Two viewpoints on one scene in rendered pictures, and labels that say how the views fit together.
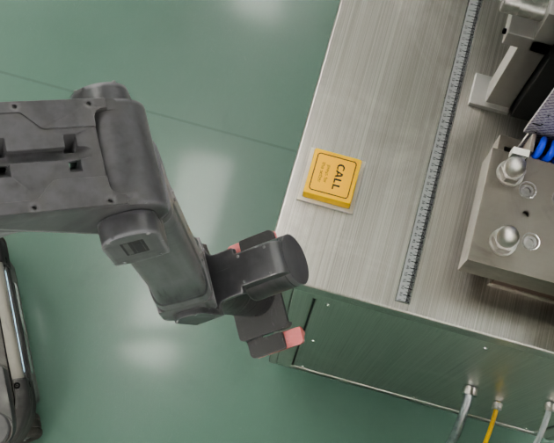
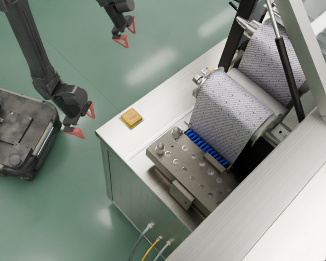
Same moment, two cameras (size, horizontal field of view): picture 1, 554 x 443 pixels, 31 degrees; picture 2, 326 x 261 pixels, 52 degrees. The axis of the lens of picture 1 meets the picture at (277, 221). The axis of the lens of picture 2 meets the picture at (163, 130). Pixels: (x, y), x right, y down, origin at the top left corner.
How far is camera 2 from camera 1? 0.60 m
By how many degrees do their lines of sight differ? 18
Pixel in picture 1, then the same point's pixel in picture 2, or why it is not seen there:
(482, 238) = (154, 145)
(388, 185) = (146, 128)
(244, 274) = (63, 90)
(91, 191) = not seen: outside the picture
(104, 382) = (60, 177)
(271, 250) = (74, 87)
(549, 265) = (168, 163)
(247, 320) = (67, 118)
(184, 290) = (37, 73)
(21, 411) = (28, 163)
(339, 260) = (118, 139)
